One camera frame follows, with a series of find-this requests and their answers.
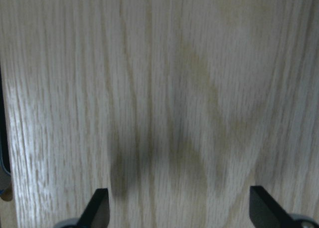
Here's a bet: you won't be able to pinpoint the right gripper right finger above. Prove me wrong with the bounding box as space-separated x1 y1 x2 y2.
249 186 299 228

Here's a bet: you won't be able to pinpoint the wooden drawer cabinet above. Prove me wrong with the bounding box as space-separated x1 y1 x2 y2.
0 0 319 228

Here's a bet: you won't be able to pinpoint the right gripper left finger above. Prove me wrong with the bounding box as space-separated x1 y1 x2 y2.
75 188 110 228

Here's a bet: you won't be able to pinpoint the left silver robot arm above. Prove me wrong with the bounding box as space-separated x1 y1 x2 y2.
0 77 11 195

